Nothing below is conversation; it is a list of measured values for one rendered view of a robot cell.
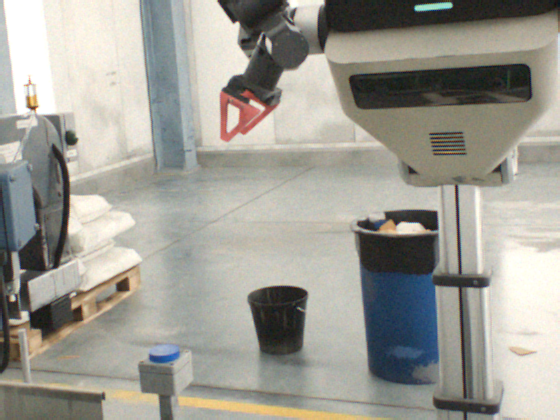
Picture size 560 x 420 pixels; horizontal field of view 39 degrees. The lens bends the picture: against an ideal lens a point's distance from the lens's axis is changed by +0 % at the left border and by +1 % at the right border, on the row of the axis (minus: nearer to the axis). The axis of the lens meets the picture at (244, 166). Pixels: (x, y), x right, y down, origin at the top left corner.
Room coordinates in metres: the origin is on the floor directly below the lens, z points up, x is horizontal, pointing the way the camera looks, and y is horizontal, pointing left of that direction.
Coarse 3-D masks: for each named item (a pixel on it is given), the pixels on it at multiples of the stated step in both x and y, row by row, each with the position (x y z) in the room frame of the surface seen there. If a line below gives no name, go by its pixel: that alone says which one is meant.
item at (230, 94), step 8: (224, 88) 1.22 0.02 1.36; (232, 88) 1.24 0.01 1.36; (240, 88) 1.23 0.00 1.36; (248, 88) 1.27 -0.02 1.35; (224, 96) 1.22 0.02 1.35; (232, 96) 1.21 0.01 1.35; (240, 96) 1.21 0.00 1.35; (224, 104) 1.22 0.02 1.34; (232, 104) 1.22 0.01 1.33; (240, 104) 1.21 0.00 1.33; (248, 104) 1.22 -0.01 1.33; (224, 112) 1.23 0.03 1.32; (248, 112) 1.21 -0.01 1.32; (256, 112) 1.20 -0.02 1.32; (224, 120) 1.23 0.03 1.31; (248, 120) 1.21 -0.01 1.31; (224, 128) 1.23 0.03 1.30; (240, 128) 1.22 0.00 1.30; (224, 136) 1.24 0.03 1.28; (232, 136) 1.23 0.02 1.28
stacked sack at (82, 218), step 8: (72, 200) 4.61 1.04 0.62; (80, 200) 4.61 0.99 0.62; (88, 200) 4.62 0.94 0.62; (96, 200) 4.67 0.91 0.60; (104, 200) 4.75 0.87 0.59; (72, 208) 4.45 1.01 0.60; (80, 208) 4.49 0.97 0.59; (88, 208) 4.55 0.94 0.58; (96, 208) 4.61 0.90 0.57; (104, 208) 4.66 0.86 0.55; (72, 216) 4.41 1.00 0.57; (80, 216) 4.44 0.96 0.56; (88, 216) 4.51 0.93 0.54; (96, 216) 4.60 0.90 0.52
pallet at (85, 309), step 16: (128, 272) 4.68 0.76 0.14; (96, 288) 4.37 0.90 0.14; (128, 288) 4.67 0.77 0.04; (80, 304) 4.16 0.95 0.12; (96, 304) 4.46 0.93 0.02; (112, 304) 4.47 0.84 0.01; (80, 320) 4.18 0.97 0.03; (0, 336) 3.73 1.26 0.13; (16, 336) 3.70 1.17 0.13; (32, 336) 3.75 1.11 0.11; (48, 336) 3.98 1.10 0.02; (64, 336) 4.00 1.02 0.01; (16, 352) 3.70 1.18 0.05; (32, 352) 3.74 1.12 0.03
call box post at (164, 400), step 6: (162, 396) 1.45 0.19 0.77; (168, 396) 1.45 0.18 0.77; (174, 396) 1.46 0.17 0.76; (162, 402) 1.45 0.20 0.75; (168, 402) 1.45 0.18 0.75; (174, 402) 1.45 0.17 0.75; (162, 408) 1.45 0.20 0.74; (168, 408) 1.45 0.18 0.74; (174, 408) 1.45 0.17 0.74; (162, 414) 1.45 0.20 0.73; (168, 414) 1.45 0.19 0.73; (174, 414) 1.45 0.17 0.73
